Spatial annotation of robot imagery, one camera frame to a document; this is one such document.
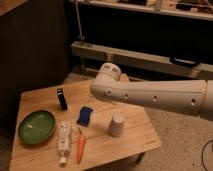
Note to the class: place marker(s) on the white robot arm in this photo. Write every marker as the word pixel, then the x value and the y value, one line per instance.
pixel 192 97

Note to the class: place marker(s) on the green ceramic bowl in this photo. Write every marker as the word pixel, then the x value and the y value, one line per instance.
pixel 36 127

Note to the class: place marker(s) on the blue sponge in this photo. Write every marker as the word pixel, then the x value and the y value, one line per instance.
pixel 84 116

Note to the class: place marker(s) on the vertical metal pole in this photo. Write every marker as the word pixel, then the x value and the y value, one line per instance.
pixel 81 37

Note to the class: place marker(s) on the orange carrot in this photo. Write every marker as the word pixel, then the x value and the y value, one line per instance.
pixel 81 141

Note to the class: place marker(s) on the wooden folding table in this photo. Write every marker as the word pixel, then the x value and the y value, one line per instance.
pixel 138 135

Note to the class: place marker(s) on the clear plastic bottle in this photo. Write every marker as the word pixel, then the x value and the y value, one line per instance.
pixel 64 141

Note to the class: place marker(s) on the black handle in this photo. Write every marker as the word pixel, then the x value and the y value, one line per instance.
pixel 183 63

